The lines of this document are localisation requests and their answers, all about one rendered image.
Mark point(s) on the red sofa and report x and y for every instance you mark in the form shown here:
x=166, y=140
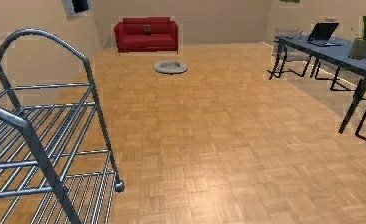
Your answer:
x=146, y=40

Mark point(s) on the green house plant in pot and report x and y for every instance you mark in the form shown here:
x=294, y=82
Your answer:
x=362, y=45

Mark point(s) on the dark blue long table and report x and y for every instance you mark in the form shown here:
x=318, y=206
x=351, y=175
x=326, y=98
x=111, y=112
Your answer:
x=337, y=55

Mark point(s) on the grey chair with black legs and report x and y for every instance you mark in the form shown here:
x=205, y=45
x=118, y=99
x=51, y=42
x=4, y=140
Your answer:
x=292, y=53

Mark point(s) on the black laptop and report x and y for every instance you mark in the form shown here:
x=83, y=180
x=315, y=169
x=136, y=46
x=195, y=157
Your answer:
x=322, y=33

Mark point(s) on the green framed wall picture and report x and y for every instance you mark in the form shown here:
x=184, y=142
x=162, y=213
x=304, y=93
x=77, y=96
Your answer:
x=290, y=1

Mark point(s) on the small dark object on sofa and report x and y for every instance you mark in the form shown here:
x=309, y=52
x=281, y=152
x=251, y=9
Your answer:
x=147, y=29

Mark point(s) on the framed dark wall picture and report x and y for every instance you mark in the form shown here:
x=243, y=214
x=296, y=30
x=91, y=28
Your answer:
x=78, y=6

